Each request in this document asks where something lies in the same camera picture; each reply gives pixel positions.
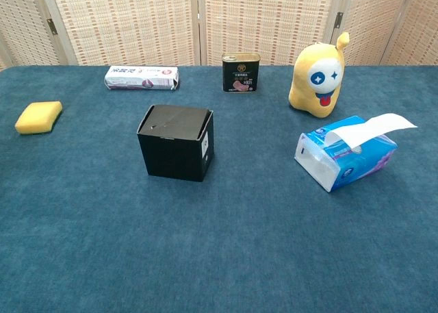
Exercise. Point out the white tissue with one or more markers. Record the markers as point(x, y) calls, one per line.
point(373, 126)

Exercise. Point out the yellow sponge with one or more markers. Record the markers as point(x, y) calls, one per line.
point(37, 117)

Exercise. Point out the black cardboard box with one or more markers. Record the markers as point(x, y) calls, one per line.
point(174, 148)

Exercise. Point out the black luncheon meat can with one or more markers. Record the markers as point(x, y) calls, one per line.
point(239, 74)

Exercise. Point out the yellow plush toy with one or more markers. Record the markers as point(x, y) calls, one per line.
point(316, 80)

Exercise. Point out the woven folding screen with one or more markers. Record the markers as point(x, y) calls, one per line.
point(219, 22)

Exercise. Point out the blue table cloth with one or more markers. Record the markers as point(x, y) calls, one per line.
point(219, 224)

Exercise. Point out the white toothpaste box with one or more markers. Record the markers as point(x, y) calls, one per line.
point(140, 77)

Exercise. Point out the dark metal screen hinge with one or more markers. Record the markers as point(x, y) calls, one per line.
point(338, 20)
point(51, 26)

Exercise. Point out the blue tissue pack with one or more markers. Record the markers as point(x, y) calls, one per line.
point(356, 159)

